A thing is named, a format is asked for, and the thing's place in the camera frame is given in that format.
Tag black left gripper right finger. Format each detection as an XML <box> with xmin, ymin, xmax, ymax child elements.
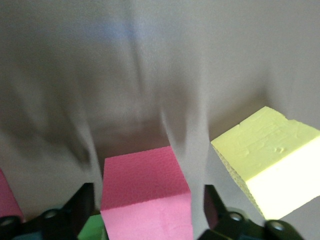
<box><xmin>201</xmin><ymin>184</ymin><xmax>307</xmax><ymax>240</ymax></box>

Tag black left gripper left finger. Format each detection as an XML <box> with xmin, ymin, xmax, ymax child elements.
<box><xmin>0</xmin><ymin>182</ymin><xmax>96</xmax><ymax>240</ymax></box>

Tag table cover sheet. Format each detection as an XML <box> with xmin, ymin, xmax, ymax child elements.
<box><xmin>0</xmin><ymin>0</ymin><xmax>320</xmax><ymax>240</ymax></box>

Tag red foam cube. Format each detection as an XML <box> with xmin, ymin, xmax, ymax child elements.
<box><xmin>99</xmin><ymin>146</ymin><xmax>194</xmax><ymax>240</ymax></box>
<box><xmin>0</xmin><ymin>168</ymin><xmax>25</xmax><ymax>224</ymax></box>

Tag yellow foam cube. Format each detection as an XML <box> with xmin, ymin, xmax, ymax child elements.
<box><xmin>210</xmin><ymin>106</ymin><xmax>320</xmax><ymax>221</ymax></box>

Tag green foam cube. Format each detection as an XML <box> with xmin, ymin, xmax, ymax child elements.
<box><xmin>77</xmin><ymin>214</ymin><xmax>109</xmax><ymax>240</ymax></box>

